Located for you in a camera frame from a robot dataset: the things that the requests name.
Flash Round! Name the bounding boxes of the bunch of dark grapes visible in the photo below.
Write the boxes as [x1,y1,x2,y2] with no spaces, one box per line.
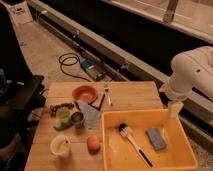
[49,103,74,117]

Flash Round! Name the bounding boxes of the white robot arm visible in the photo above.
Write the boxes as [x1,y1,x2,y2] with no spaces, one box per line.
[159,46,213,117]

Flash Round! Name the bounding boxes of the small metal cup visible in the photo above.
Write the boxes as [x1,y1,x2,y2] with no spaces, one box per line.
[71,112,84,128]

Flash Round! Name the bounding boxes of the green plastic cup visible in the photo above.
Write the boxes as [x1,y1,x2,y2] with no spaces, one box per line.
[56,107,70,124]

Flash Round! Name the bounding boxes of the blue sponge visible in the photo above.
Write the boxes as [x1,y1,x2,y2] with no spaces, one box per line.
[146,128,166,151]

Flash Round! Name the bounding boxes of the dish brush black white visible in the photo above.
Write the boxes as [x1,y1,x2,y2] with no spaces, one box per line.
[118,123,153,168]

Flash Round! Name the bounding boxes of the yellow plastic bin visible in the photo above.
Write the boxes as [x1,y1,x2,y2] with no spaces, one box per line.
[102,109,198,171]

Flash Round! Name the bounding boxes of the grey cloth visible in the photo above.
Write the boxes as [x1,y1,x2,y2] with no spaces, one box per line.
[77,100,100,129]

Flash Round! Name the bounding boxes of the orange bowl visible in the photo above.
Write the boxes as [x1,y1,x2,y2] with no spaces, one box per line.
[72,85,98,104]

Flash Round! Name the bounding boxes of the orange fruit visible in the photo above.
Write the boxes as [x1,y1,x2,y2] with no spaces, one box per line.
[87,135,100,153]

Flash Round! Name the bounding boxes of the blue grey device box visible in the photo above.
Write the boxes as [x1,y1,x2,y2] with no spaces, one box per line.
[80,59,105,81]

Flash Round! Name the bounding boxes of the green pepper toy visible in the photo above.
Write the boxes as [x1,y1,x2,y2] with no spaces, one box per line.
[53,120,73,131]

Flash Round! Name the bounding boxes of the black cable coil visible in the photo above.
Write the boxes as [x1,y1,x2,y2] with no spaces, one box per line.
[58,52,93,83]

